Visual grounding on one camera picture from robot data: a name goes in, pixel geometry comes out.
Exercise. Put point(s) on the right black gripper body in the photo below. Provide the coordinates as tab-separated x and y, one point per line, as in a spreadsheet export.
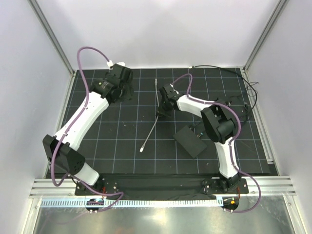
165	108

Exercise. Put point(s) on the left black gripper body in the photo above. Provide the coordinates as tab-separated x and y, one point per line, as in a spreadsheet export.
127	91

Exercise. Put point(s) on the black network switch box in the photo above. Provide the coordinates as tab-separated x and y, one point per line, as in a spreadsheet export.
190	142

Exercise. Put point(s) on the black ethernet cable silver plug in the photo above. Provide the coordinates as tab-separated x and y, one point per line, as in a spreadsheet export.
248	88

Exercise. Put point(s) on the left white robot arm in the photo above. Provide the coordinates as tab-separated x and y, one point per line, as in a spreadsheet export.
62	148

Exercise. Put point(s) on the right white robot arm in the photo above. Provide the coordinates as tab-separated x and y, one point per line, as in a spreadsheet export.
222	126

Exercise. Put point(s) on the black grid mat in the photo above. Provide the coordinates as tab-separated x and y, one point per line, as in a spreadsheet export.
127	139

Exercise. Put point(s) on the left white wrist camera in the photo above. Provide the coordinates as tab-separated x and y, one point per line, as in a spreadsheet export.
111	64

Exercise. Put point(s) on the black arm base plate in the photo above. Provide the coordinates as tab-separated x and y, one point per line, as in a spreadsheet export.
156	184

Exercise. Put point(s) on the white slotted cable duct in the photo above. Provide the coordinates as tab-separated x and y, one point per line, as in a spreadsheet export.
97	203

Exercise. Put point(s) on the left aluminium frame post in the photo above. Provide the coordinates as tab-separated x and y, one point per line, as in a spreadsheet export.
51	35

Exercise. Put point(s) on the aluminium frame post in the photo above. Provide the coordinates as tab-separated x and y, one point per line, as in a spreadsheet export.
277	11
51	35

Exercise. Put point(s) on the aluminium frame rail front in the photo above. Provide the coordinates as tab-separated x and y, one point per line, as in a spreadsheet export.
269	185

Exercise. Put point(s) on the right aluminium frame post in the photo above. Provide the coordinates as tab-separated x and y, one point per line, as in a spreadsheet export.
277	11

